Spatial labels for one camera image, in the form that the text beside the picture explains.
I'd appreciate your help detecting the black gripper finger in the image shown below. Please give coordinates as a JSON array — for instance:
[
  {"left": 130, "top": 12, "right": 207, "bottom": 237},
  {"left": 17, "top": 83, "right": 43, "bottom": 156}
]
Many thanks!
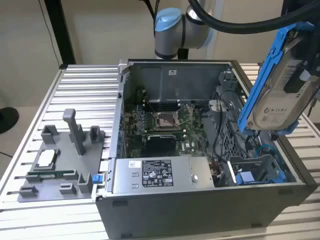
[{"left": 283, "top": 63, "right": 310, "bottom": 94}]

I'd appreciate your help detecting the hard disk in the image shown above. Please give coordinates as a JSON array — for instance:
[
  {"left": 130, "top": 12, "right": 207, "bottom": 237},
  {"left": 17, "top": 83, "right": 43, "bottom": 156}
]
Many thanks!
[{"left": 237, "top": 21, "right": 320, "bottom": 137}]

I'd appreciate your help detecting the black disk wire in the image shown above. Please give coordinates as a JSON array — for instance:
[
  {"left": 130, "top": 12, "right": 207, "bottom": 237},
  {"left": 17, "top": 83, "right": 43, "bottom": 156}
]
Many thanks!
[{"left": 244, "top": 134, "right": 259, "bottom": 151}]

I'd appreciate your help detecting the light blue disk wire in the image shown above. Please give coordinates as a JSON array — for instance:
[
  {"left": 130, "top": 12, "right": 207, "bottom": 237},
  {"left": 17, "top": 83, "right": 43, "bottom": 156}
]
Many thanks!
[{"left": 254, "top": 143, "right": 273, "bottom": 161}]

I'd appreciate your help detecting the grey perforated disk bay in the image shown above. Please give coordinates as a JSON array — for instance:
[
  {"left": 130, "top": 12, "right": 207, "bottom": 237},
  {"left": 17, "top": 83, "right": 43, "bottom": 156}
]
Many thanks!
[{"left": 202, "top": 86, "right": 251, "bottom": 162}]

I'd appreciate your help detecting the black RAM slot row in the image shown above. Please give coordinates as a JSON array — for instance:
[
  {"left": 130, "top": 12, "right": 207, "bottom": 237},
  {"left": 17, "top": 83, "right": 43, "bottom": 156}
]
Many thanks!
[
  {"left": 143, "top": 99, "right": 181, "bottom": 113},
  {"left": 144, "top": 127, "right": 183, "bottom": 134}
]

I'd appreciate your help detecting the grey plastic case latch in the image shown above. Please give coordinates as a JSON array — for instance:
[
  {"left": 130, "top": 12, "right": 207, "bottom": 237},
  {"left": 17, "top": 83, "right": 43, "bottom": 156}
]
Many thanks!
[{"left": 219, "top": 71, "right": 237, "bottom": 87}]

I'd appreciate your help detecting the blue plastic bay tab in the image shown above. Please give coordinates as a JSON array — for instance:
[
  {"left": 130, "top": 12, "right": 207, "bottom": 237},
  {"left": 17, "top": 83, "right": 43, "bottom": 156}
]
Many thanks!
[{"left": 236, "top": 171, "right": 254, "bottom": 185}]

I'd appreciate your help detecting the metal socket cover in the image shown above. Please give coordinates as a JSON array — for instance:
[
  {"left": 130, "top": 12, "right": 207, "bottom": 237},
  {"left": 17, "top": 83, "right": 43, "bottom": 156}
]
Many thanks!
[{"left": 176, "top": 103, "right": 196, "bottom": 126}]

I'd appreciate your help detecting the green motherboard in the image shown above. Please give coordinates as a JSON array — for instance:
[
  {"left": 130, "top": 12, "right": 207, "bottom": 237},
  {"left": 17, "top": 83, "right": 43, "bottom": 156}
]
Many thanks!
[{"left": 123, "top": 99, "right": 213, "bottom": 160}]

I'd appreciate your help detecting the CPU socket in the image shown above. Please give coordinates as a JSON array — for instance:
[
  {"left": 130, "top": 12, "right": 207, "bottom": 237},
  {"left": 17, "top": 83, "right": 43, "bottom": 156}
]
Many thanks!
[{"left": 156, "top": 112, "right": 180, "bottom": 130}]

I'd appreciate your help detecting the thin metal locking lever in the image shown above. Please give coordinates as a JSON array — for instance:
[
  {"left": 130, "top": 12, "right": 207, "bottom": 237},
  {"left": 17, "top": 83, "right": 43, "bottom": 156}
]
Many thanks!
[{"left": 146, "top": 100, "right": 158, "bottom": 113}]

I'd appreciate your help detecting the black graphics card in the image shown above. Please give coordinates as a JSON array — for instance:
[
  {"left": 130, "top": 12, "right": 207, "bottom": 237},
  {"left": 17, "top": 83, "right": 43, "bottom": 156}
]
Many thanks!
[{"left": 144, "top": 133, "right": 177, "bottom": 156}]

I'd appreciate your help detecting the black open PC case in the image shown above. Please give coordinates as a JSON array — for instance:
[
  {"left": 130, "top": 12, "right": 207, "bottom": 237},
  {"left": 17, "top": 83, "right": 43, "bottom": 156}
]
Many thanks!
[{"left": 96, "top": 58, "right": 318, "bottom": 238}]

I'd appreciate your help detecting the silver power supply unit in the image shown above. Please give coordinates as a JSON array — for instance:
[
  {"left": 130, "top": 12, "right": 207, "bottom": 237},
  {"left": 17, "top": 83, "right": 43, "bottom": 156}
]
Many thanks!
[{"left": 112, "top": 156, "right": 216, "bottom": 195}]

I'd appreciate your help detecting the grey parts rack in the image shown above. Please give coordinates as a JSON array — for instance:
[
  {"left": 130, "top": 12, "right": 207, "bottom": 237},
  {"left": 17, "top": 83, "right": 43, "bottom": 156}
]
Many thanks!
[{"left": 16, "top": 108, "right": 107, "bottom": 203}]

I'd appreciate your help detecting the green RAM stick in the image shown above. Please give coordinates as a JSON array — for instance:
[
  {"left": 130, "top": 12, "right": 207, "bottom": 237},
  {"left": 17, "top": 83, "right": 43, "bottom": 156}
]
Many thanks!
[{"left": 27, "top": 169, "right": 76, "bottom": 180}]

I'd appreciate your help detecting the silver CPU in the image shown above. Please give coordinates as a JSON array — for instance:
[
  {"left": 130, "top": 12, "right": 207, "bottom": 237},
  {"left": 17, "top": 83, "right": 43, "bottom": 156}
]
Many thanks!
[{"left": 36, "top": 151, "right": 57, "bottom": 168}]

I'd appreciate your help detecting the black round stand foot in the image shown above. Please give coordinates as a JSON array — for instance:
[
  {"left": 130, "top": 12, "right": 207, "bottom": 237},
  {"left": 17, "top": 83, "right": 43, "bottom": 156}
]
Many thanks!
[{"left": 0, "top": 106, "right": 20, "bottom": 135}]

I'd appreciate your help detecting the long black camera cable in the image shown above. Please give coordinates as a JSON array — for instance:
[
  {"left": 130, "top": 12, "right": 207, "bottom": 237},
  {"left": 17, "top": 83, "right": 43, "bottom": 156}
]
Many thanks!
[{"left": 187, "top": 0, "right": 320, "bottom": 35}]

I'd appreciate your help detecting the silver drive bracket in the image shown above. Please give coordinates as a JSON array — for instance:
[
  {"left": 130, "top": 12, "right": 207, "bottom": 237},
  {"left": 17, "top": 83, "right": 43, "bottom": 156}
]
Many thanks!
[{"left": 207, "top": 99, "right": 229, "bottom": 113}]

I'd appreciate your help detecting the black looped case wire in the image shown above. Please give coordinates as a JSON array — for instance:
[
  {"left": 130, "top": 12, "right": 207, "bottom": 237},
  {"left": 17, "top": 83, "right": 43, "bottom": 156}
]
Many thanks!
[{"left": 212, "top": 89, "right": 245, "bottom": 163}]

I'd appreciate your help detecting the blue plastic bay bracket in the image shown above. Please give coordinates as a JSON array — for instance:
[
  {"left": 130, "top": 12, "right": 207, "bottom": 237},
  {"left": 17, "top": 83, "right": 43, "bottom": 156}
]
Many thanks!
[{"left": 271, "top": 159, "right": 287, "bottom": 182}]

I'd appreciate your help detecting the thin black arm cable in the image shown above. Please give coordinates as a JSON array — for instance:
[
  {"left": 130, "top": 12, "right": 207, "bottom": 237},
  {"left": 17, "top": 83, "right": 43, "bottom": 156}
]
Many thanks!
[{"left": 139, "top": 0, "right": 161, "bottom": 21}]

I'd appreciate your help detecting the black upright post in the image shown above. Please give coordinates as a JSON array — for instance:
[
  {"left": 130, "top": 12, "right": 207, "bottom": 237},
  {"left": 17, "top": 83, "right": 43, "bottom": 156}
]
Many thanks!
[{"left": 43, "top": 0, "right": 77, "bottom": 65}]

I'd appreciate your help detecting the thin black wall cable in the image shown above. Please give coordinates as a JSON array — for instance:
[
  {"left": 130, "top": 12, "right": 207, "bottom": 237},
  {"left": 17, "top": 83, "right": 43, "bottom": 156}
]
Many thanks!
[{"left": 37, "top": 0, "right": 61, "bottom": 66}]

